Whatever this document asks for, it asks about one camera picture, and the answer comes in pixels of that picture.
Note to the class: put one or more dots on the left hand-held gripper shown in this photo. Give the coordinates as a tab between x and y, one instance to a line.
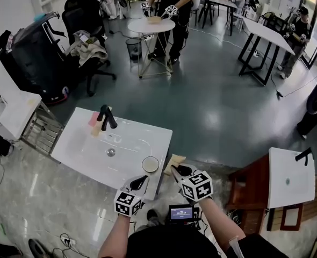
126	201

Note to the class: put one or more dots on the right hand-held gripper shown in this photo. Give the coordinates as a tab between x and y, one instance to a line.
197	188

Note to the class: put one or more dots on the clear glass cup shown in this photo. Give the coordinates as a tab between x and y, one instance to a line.
150	164

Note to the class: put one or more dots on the person's left forearm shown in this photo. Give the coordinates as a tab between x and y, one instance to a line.
112	238

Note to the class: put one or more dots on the person's right forearm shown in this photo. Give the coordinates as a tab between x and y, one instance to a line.
220	222

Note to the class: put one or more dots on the person's black shoe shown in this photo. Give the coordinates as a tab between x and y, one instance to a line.
152	214

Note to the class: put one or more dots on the person's grey trouser leg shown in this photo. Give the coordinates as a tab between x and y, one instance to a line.
147	223

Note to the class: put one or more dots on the small black monitor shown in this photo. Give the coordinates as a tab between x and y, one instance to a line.
181	213

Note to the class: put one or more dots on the metal basin drain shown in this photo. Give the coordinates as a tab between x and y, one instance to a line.
288	181
111	152

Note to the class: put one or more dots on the white washbasin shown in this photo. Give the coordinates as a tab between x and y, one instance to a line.
290	181
88	154

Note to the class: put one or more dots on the wooden washbasin cabinet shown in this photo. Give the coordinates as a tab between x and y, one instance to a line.
247	189

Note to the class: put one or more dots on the person's black shirt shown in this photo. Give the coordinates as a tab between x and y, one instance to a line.
172	243

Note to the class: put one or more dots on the black faucet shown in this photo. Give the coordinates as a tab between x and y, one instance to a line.
303	156
108	118

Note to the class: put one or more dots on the pink toiletry item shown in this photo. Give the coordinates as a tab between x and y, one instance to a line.
93	118

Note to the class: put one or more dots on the white power strip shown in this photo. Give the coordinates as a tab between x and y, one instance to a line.
68	240

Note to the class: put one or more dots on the black rounded object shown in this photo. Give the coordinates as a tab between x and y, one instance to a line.
37	249

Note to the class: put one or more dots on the beige cloth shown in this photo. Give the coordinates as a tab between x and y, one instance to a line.
88	48

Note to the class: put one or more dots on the flat beige box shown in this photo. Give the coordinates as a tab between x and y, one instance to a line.
154	20

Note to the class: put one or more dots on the white table with black legs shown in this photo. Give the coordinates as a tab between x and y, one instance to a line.
266	35

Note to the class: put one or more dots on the black wheeled machine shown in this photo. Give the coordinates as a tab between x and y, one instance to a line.
32	60

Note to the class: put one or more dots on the dark rectangular table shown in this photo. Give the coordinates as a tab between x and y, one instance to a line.
223	1

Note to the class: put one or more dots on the black office chair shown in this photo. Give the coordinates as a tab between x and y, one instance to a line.
78	12

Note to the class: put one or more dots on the teal cloth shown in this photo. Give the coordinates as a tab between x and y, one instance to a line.
39	17

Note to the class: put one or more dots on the white table with metal frame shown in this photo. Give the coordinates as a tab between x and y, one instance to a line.
18	109

